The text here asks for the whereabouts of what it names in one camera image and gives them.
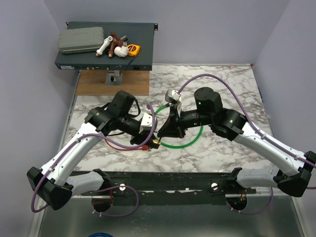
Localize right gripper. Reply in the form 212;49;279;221
157;104;213;139

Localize red cable lock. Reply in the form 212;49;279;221
108;143;149;151

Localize brass padlock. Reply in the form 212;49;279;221
152;139;161;149

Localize green cable lock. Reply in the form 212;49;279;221
155;104;203;149

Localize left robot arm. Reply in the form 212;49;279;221
27;90;157;213

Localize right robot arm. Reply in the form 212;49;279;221
158;87;316;198

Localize white elbow fitting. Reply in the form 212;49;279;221
114;46;129;57

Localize wooden board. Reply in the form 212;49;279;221
76;70;150;96

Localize yellow tape measure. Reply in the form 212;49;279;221
127;44;141;57

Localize brown pipe fitting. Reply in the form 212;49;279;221
108;32;128;57

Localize white pipe fitting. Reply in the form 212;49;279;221
96;36;113;57

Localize grey plastic case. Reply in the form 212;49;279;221
58;27;105;54

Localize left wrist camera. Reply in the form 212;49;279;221
139;113;153;133

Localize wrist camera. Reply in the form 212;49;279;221
165;89;182;114
139;113;153;133

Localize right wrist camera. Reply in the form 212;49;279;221
165;89;182;114

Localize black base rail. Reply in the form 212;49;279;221
83;168;256;205

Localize grey metal bracket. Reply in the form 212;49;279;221
105;70;122;86

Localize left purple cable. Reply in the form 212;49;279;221
30;103;157;218

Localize purple cable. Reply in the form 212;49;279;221
30;103;157;218
178;73;316;215

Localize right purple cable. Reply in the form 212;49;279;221
178;73;316;215

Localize dark rack switch box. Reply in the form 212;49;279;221
54;21;158;71

